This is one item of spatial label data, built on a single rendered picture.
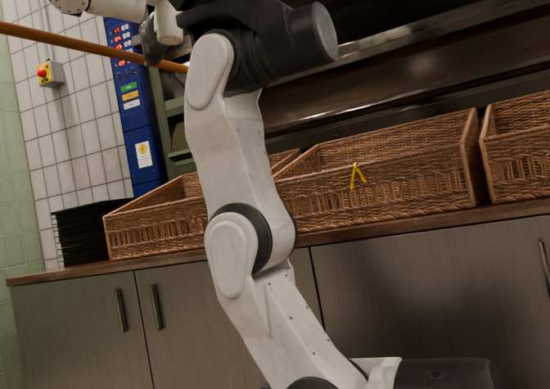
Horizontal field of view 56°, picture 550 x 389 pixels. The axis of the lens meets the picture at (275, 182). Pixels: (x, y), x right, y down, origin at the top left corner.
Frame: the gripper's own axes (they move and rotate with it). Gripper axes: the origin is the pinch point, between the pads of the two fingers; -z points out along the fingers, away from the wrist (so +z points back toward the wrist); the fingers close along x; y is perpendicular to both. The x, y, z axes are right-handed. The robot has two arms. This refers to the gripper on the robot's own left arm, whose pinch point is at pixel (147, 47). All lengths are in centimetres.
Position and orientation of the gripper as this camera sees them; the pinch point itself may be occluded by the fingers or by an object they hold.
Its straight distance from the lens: 162.7
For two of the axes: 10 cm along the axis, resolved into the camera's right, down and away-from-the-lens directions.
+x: 1.8, 9.8, -0.3
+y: 8.7, -1.5, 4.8
